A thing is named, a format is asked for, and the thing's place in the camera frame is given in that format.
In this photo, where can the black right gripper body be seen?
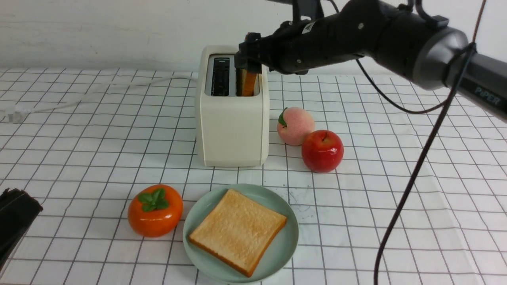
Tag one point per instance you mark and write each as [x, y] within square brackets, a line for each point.
[334, 39]

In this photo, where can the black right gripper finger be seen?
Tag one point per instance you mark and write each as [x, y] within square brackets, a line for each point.
[249, 54]

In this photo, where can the cream white toaster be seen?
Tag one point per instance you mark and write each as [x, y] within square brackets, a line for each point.
[231, 130]

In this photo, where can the light green plate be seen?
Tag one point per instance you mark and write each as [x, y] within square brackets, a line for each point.
[276, 256]

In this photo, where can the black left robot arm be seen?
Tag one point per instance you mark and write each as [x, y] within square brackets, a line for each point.
[18, 210]

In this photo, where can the toast slice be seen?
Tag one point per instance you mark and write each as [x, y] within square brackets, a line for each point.
[248, 82]
[238, 231]

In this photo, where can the pink peach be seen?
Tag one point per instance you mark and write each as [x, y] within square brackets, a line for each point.
[294, 124]

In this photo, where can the white grid tablecloth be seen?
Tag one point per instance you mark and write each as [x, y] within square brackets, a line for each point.
[93, 139]

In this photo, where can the orange persimmon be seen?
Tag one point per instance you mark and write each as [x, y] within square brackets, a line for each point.
[155, 211]

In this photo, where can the red apple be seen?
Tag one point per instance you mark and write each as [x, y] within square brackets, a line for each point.
[322, 151]

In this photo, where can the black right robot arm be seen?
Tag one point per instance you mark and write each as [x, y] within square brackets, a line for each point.
[422, 49]

